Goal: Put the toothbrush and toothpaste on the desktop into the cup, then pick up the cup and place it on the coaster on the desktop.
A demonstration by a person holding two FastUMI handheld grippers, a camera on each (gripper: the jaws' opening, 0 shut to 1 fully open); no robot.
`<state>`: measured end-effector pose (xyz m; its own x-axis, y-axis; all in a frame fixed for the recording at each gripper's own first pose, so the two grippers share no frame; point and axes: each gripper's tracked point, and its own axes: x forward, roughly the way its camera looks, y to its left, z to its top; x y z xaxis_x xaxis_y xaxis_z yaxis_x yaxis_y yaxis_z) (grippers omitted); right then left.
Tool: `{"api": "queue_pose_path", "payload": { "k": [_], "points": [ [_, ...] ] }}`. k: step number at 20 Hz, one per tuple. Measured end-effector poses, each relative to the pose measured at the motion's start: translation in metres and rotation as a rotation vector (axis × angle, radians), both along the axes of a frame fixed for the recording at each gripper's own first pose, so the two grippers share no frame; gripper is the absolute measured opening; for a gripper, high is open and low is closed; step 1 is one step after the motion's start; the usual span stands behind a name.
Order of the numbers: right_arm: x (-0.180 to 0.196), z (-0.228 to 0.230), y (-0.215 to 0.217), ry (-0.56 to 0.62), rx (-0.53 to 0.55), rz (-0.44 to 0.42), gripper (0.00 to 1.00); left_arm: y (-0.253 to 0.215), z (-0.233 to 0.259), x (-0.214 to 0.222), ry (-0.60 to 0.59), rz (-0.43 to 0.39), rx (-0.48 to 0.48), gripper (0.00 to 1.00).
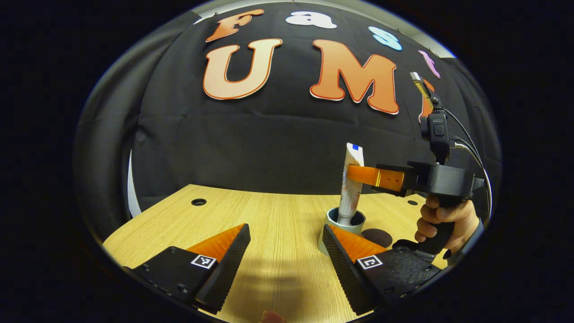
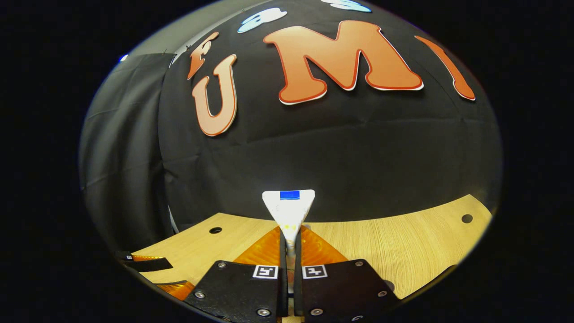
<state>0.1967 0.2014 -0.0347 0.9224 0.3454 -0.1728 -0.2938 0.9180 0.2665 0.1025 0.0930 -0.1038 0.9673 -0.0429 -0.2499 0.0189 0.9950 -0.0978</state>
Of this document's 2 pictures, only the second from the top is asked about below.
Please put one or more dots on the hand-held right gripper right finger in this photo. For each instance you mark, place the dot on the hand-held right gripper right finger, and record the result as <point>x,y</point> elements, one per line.
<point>298,282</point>

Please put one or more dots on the wooden desktop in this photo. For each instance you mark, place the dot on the wooden desktop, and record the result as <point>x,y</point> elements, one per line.
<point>403,246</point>

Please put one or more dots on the white toothpaste tube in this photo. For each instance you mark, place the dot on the white toothpaste tube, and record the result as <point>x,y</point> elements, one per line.
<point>289,215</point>

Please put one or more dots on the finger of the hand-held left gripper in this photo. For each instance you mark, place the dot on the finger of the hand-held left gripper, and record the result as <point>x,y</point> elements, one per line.
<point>181,289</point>
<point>148,264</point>

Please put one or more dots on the black backdrop cloth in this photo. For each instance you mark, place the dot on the black backdrop cloth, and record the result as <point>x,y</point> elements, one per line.
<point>336,157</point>

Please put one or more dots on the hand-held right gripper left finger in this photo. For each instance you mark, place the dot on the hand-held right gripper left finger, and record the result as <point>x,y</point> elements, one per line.
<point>282,278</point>

